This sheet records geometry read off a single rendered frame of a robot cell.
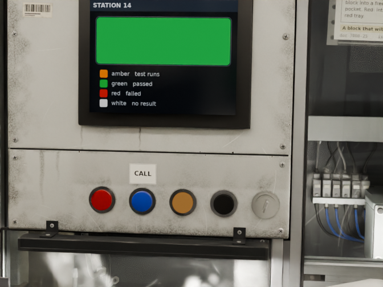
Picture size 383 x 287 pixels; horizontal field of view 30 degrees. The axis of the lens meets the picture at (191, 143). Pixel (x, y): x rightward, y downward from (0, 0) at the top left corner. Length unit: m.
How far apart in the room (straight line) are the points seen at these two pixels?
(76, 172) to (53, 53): 0.18
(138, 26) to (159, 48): 0.04
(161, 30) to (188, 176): 0.21
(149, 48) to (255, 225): 0.30
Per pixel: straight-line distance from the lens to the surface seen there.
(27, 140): 1.09
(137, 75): 1.02
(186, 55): 1.01
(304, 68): 1.04
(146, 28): 1.02
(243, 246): 1.02
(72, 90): 1.07
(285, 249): 1.07
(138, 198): 1.05
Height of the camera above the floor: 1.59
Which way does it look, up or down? 5 degrees down
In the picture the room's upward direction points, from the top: 1 degrees clockwise
